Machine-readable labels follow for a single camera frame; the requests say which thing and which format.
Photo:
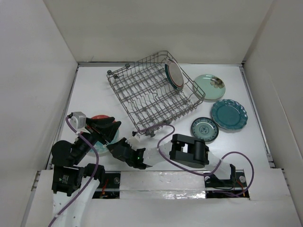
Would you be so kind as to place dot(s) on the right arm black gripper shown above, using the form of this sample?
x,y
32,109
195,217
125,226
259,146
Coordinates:
x,y
121,142

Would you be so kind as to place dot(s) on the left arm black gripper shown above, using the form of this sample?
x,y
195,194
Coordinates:
x,y
96,123

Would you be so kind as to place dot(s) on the white green rimmed plate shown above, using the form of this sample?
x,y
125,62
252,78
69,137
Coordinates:
x,y
174,74

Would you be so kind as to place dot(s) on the dark teal scalloped plate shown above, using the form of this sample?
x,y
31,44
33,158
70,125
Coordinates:
x,y
229,114

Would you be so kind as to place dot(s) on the small blue patterned plate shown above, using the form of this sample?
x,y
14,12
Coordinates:
x,y
205,129

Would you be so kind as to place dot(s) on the light green floral plate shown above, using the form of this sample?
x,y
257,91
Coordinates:
x,y
209,86

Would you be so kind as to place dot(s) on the grey wire dish rack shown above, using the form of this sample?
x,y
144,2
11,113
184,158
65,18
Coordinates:
x,y
147,95

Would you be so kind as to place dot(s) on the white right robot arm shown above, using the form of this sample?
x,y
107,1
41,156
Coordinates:
x,y
184,152

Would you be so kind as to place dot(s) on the red teal floral plate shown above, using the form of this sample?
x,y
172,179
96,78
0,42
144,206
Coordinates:
x,y
101,148

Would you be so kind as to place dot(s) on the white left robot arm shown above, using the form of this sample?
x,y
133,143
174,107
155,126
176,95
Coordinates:
x,y
76,169

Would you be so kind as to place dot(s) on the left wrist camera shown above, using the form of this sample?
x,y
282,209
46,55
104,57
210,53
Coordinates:
x,y
76,121

